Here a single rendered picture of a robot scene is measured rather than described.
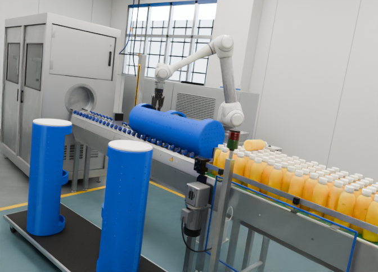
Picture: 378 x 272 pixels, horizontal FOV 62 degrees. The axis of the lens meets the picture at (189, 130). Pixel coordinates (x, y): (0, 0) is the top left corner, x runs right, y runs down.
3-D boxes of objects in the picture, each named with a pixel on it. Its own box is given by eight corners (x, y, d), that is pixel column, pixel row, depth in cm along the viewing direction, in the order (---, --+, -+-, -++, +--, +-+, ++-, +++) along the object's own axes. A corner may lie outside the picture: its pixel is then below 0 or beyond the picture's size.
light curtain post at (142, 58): (127, 201, 369) (143, 55, 343) (130, 203, 365) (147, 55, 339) (123, 202, 365) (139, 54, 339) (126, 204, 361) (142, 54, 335)
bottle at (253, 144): (254, 147, 194) (269, 146, 207) (249, 137, 196) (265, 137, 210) (246, 153, 198) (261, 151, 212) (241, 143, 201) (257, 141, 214)
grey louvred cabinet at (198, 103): (139, 158, 567) (148, 78, 545) (242, 196, 437) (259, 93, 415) (115, 161, 525) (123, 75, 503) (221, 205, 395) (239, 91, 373)
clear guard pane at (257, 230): (206, 250, 196) (217, 176, 188) (332, 332, 141) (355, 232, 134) (205, 250, 195) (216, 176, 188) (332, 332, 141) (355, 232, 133)
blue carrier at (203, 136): (153, 132, 300) (154, 102, 294) (223, 155, 239) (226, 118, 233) (127, 135, 280) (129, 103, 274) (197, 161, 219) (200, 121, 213)
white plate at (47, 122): (43, 125, 224) (43, 126, 224) (79, 124, 245) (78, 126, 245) (26, 118, 241) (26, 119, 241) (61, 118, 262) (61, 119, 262)
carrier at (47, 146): (36, 240, 237) (71, 229, 259) (43, 127, 223) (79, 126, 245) (19, 225, 254) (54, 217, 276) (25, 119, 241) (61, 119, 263)
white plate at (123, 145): (152, 142, 215) (152, 144, 215) (111, 138, 211) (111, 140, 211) (153, 152, 188) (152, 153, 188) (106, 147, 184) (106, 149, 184)
